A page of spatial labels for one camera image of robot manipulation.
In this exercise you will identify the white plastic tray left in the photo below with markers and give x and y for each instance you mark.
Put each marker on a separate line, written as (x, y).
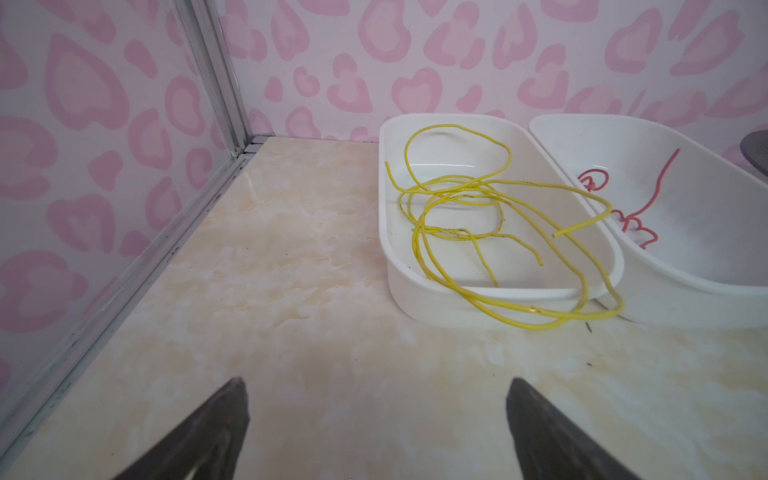
(481, 229)

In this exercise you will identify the white plastic tray right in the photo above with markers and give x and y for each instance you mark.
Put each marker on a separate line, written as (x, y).
(692, 226)

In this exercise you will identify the dark grey cable spool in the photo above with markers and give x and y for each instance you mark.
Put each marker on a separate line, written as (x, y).
(754, 148)

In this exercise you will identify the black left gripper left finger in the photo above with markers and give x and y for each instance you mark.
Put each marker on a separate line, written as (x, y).
(205, 445)

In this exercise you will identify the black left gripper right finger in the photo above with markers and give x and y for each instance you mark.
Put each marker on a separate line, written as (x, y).
(549, 445)

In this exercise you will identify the white plastic tray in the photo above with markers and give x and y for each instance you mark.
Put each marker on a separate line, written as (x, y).
(481, 229)
(692, 226)

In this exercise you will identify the aluminium frame left post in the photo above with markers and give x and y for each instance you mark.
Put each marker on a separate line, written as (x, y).
(206, 39)

